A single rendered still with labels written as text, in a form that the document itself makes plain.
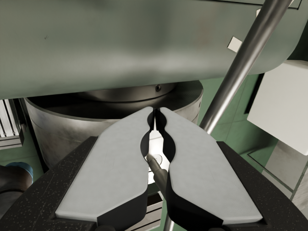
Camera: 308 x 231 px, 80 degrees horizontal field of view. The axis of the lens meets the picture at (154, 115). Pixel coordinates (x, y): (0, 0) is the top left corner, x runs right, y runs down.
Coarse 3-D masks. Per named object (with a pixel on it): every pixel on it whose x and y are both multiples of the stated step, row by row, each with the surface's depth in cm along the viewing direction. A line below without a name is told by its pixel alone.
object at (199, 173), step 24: (168, 120) 10; (168, 144) 9; (192, 144) 9; (216, 144) 9; (192, 168) 7; (216, 168) 7; (168, 192) 7; (192, 192) 6; (216, 192) 6; (240, 192) 6; (192, 216) 6; (216, 216) 6; (240, 216) 6
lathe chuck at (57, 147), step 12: (192, 120) 30; (36, 132) 28; (48, 132) 25; (48, 144) 26; (60, 144) 25; (72, 144) 24; (156, 144) 26; (48, 156) 28; (60, 156) 26; (168, 168) 30
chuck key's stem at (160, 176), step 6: (150, 162) 27; (156, 162) 26; (150, 168) 26; (156, 168) 25; (156, 174) 24; (162, 174) 24; (156, 180) 24; (162, 180) 23; (162, 186) 23; (162, 192) 23
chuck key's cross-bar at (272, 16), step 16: (272, 0) 9; (288, 0) 9; (272, 16) 10; (256, 32) 10; (272, 32) 10; (240, 48) 11; (256, 48) 11; (240, 64) 12; (224, 80) 13; (240, 80) 12; (224, 96) 13; (208, 112) 15; (208, 128) 15
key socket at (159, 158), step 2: (154, 154) 27; (156, 154) 27; (158, 154) 27; (148, 156) 26; (150, 156) 26; (152, 156) 27; (154, 156) 27; (156, 156) 27; (158, 156) 27; (160, 156) 27; (146, 158) 26; (148, 158) 27; (150, 158) 27; (152, 158) 27; (154, 158) 27; (158, 158) 27; (160, 158) 28; (158, 160) 28; (160, 160) 28; (158, 162) 28; (160, 162) 28; (150, 170) 28
